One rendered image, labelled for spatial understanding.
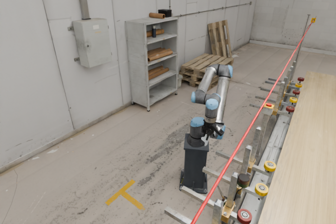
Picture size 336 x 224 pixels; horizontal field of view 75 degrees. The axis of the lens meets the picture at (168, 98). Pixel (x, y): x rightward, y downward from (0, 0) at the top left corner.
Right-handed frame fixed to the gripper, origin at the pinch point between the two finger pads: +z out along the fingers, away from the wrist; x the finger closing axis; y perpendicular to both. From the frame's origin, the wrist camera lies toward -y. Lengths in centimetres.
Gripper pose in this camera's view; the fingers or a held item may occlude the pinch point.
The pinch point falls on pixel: (210, 141)
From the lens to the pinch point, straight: 185.7
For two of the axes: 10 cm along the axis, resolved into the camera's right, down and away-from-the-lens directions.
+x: -6.2, 3.6, -6.9
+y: -7.8, -2.9, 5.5
